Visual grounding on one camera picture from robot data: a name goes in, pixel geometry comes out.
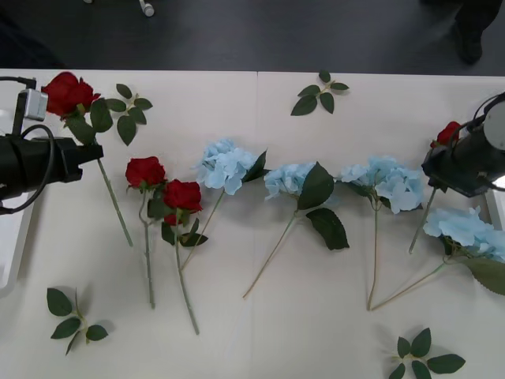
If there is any loose green leaf twig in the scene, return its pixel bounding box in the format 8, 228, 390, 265
104, 83, 154, 147
290, 69, 350, 117
46, 287, 110, 356
388, 327, 466, 379

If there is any pale blue flower green stem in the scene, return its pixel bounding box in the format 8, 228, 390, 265
179, 137, 269, 272
241, 160, 351, 300
335, 155, 426, 312
369, 205, 505, 312

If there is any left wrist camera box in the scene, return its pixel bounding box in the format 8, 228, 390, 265
17, 88, 49, 122

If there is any black left wrist camera cable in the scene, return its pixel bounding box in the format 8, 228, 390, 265
0, 76, 56, 214

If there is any red rose green stem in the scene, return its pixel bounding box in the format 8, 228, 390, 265
408, 121, 462, 254
41, 71, 134, 248
148, 179, 209, 336
125, 156, 166, 310

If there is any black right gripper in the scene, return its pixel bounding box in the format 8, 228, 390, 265
421, 149, 496, 198

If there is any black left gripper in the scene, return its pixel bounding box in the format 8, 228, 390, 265
49, 137, 105, 185

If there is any shallow white box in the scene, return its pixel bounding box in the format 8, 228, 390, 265
0, 77, 39, 301
484, 183, 505, 234

